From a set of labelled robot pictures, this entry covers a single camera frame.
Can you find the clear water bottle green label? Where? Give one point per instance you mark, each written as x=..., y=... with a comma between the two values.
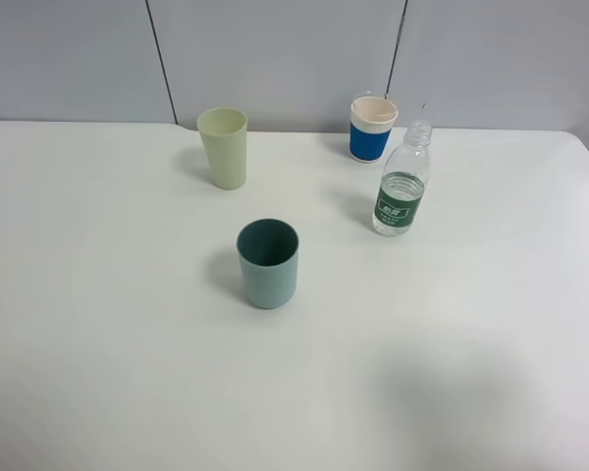
x=404, y=180

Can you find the pale yellow-green plastic cup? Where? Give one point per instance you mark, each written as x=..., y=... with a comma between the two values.
x=223, y=135

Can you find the blue sleeved paper cup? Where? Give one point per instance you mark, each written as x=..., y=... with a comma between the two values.
x=372, y=117

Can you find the teal blue plastic cup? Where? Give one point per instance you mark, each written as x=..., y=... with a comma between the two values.
x=268, y=253

